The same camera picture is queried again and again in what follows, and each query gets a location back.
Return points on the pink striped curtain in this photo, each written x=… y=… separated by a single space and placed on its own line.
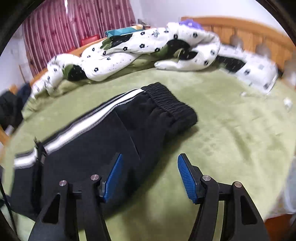
x=56 y=27

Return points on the teal patterned pillow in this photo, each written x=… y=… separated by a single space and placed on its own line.
x=123 y=31

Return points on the white floral quilt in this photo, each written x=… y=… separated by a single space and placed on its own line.
x=176 y=47

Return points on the green fleece bed sheet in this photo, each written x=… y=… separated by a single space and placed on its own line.
x=241 y=135

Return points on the black pants with white stripe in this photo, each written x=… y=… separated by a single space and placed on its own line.
x=135 y=124

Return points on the wooden headboard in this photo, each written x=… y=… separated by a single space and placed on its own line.
x=251 y=33

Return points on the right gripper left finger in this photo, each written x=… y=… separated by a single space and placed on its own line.
x=79 y=203

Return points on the navy blue garment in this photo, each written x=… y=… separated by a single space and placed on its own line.
x=24 y=92

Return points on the wooden bed footboard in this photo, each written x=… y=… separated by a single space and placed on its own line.
x=14 y=89

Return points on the black jacket on footboard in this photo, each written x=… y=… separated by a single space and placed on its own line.
x=11 y=110

